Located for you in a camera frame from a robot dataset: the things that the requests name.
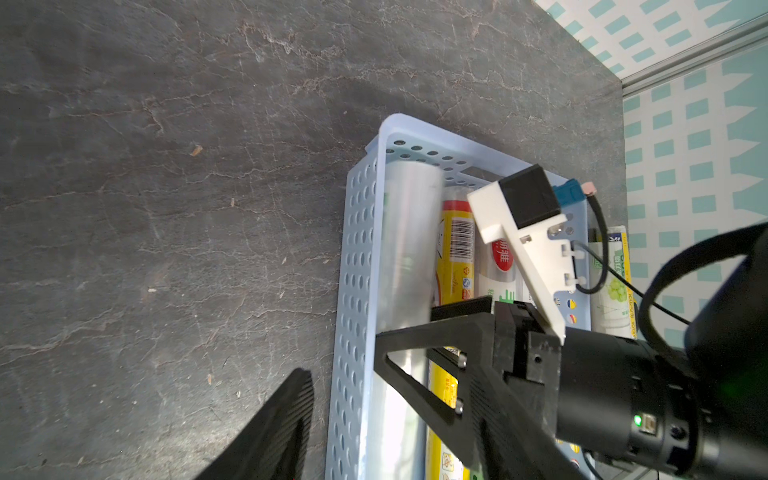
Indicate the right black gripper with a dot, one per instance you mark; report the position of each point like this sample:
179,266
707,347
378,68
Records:
610,395

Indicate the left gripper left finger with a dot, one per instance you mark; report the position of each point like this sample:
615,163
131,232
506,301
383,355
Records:
273,444

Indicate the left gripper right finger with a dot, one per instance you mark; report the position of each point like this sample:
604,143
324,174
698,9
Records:
507,442

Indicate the yellow plastic wrap roll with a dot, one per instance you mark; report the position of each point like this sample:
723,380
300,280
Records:
454,282

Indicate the light blue plastic basket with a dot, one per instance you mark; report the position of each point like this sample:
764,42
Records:
462,162

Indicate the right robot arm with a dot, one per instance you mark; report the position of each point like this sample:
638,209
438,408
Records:
725,347

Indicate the yellow green wrap roll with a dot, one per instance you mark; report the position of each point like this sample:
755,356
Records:
613,307

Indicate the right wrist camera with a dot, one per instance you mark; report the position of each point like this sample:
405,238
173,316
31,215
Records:
523,210

